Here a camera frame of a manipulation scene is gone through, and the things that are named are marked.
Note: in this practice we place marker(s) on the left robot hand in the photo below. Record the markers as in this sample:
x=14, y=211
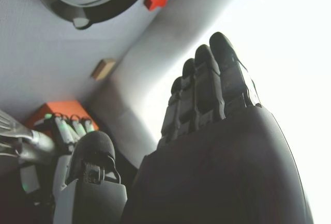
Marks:
x=219, y=169

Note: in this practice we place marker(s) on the metal tongs with white wrap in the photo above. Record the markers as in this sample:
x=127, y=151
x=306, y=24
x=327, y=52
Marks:
x=38, y=141

